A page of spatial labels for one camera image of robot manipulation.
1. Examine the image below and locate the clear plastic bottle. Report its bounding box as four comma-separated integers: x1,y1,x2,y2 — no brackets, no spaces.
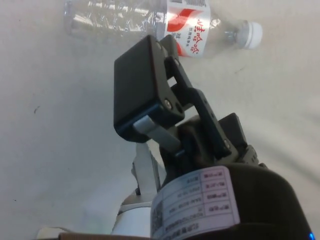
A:
62,0,264,59

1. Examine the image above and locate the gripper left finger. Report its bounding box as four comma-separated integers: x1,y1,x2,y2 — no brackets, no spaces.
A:
113,34,187,157

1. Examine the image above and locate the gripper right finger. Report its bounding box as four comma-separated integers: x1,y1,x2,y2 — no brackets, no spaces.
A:
159,34,260,166

